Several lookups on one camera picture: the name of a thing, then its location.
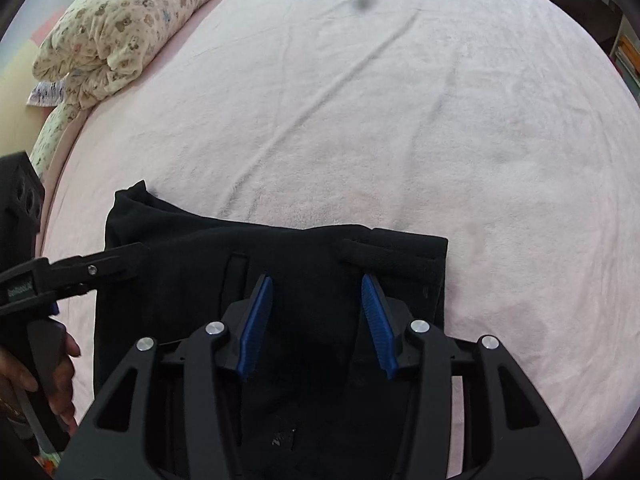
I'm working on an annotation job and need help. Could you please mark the floral pillow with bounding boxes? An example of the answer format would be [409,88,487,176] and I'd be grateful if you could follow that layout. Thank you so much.
[29,0,209,178]

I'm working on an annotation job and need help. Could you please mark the black pants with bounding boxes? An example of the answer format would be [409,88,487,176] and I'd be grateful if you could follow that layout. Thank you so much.
[93,183,448,479]

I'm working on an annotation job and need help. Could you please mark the pink bed blanket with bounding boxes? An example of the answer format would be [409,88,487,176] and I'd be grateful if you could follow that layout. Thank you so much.
[43,0,639,474]

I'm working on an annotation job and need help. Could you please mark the person's left hand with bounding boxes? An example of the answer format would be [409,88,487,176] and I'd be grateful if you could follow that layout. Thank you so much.
[0,328,83,441]

